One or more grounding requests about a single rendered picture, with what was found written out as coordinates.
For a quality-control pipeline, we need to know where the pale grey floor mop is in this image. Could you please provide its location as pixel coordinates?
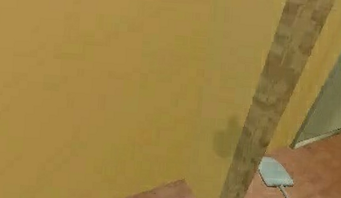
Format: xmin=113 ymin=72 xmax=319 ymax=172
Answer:
xmin=256 ymin=155 xmax=308 ymax=198

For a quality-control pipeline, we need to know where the grey room door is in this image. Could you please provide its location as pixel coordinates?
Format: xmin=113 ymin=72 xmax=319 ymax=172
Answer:
xmin=289 ymin=0 xmax=341 ymax=153

